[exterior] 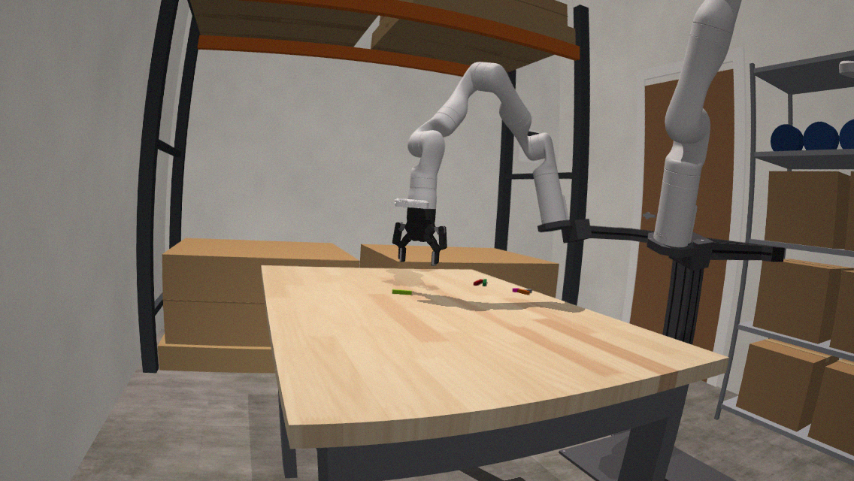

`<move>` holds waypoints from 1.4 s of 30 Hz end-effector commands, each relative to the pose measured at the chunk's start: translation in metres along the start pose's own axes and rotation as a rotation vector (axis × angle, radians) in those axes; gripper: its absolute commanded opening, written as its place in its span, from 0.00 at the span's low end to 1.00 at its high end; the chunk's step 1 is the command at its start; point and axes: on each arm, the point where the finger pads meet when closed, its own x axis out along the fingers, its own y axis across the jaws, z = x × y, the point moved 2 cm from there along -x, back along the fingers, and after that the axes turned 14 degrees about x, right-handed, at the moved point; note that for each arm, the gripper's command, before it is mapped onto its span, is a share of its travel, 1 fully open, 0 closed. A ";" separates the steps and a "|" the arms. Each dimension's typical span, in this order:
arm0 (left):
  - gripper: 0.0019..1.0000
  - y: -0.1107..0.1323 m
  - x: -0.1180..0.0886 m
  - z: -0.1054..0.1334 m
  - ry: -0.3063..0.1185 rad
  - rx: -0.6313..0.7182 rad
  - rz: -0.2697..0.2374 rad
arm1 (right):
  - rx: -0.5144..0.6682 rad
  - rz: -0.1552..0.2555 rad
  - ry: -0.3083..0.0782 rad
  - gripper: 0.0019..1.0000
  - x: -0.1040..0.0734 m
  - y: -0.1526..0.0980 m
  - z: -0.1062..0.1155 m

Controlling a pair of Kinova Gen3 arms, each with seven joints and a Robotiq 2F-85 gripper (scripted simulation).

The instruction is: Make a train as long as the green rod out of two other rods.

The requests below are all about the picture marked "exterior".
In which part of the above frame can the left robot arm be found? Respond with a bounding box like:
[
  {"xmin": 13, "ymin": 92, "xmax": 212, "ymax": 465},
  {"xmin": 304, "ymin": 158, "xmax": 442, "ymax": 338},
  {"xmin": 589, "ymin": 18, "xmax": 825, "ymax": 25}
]
[{"xmin": 653, "ymin": 0, "xmax": 742, "ymax": 247}]

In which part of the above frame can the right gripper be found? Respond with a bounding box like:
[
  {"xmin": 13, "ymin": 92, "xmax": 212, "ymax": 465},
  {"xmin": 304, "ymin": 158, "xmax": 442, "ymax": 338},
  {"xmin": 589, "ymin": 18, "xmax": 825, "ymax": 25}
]
[{"xmin": 392, "ymin": 207, "xmax": 447, "ymax": 266}]

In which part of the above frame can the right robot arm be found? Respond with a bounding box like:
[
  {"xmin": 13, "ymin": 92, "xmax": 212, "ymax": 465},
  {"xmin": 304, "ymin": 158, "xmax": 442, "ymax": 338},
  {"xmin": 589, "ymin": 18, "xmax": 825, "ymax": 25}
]
[{"xmin": 395, "ymin": 62, "xmax": 569, "ymax": 224}]

